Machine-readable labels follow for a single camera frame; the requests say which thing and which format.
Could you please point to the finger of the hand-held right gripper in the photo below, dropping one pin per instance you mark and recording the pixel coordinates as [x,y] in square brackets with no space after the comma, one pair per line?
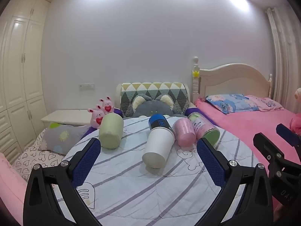
[267,146]
[288,133]

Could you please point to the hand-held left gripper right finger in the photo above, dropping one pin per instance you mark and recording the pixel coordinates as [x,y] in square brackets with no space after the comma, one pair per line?
[211,164]

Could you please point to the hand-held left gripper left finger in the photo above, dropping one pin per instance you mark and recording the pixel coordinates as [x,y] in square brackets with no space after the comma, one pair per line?
[85,163]

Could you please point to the white paper cup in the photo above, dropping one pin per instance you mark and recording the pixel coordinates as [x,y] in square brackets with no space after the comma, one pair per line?
[158,146]

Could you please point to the light green cup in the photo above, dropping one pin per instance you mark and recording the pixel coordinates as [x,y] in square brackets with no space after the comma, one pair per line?
[110,130]

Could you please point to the pink cup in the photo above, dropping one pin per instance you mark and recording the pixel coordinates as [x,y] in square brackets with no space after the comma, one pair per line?
[185,131]

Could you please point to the blue and black cup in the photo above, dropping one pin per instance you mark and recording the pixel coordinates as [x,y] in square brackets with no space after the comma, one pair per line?
[159,121]

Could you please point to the pink bed sheet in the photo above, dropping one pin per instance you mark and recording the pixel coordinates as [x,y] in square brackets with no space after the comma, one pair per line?
[247,127]

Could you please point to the grey flower print pillow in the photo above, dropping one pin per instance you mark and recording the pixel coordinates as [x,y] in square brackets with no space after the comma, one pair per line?
[62,137]

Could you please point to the pink cartoon print pillow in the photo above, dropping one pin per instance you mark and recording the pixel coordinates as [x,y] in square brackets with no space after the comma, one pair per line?
[265,102]

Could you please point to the pink bunny plush toy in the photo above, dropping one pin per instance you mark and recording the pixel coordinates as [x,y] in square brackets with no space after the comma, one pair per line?
[108,106]
[96,119]

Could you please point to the white nightstand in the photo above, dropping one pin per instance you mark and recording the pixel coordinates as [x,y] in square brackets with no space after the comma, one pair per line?
[68,116]

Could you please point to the heart print bed sheet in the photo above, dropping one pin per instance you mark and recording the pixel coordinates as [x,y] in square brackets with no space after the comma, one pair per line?
[33,161]

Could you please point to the blue cartoon print pillow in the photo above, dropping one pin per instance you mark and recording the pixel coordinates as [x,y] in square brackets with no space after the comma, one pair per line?
[225,102]

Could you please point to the cream wooden headboard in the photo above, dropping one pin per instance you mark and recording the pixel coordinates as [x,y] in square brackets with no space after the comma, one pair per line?
[232,80]

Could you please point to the cream curtain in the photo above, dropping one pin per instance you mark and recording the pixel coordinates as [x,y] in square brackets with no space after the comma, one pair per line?
[284,58]

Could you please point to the pink blanket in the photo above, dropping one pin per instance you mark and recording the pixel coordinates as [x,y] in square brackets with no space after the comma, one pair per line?
[11,186]

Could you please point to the grey cat plush cushion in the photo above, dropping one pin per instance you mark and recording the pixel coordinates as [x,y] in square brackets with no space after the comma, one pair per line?
[151,107]

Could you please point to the triangle patterned headboard cover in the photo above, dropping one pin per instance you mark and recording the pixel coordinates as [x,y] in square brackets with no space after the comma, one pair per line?
[150,89]

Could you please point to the cream wardrobe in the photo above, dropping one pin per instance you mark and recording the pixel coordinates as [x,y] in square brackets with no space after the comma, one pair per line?
[18,75]

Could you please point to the white wall socket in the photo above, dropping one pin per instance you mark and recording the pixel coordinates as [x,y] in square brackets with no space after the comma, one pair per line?
[86,86]

